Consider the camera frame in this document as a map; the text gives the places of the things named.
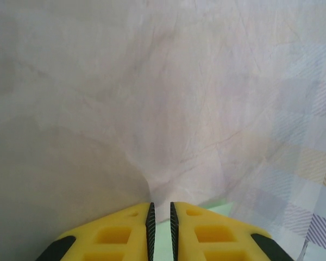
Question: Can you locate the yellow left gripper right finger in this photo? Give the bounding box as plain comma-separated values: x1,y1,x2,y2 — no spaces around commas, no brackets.
170,201,291,261

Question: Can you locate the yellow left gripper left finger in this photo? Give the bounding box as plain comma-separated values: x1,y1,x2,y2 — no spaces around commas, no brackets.
36,202,156,261

